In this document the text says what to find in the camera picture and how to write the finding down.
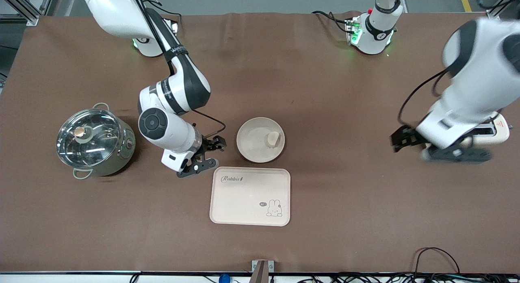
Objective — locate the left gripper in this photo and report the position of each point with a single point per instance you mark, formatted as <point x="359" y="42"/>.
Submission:
<point x="406" y="137"/>

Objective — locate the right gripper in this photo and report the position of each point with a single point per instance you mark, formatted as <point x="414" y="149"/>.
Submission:
<point x="210" y="144"/>

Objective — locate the round cream plate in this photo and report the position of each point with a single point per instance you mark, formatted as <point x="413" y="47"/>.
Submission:
<point x="254" y="140"/>

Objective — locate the pale half bun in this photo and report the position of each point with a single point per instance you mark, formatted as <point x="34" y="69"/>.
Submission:
<point x="273" y="139"/>

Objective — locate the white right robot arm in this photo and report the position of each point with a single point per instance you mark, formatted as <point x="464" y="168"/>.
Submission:
<point x="170" y="132"/>

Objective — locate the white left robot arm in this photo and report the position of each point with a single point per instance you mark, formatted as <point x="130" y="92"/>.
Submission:
<point x="479" y="51"/>

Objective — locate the cream rabbit print tray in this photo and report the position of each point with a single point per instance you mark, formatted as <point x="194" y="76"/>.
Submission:
<point x="243" y="201"/>

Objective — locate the cream two-slot toaster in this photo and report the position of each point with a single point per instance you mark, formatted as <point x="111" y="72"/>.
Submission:
<point x="500" y="132"/>

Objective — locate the steel electric cooking pot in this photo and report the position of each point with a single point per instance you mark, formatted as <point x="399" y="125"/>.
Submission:
<point x="124" y="153"/>

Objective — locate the glass pot lid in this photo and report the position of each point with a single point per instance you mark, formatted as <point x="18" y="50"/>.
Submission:
<point x="91" y="146"/>

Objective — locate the brown table cover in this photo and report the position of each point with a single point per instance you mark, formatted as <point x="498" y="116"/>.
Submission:
<point x="325" y="92"/>

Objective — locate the blue round cap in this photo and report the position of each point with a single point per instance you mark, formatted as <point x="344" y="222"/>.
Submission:
<point x="224" y="279"/>

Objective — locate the green-lit left base connector box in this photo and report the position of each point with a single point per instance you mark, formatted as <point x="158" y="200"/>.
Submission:
<point x="353" y="31"/>

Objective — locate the grey metal camera mount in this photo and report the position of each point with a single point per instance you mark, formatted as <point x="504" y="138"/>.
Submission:
<point x="261" y="271"/>

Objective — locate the aluminium frame profile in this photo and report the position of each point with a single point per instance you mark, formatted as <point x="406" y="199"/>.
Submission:
<point x="501" y="4"/>
<point x="24" y="8"/>

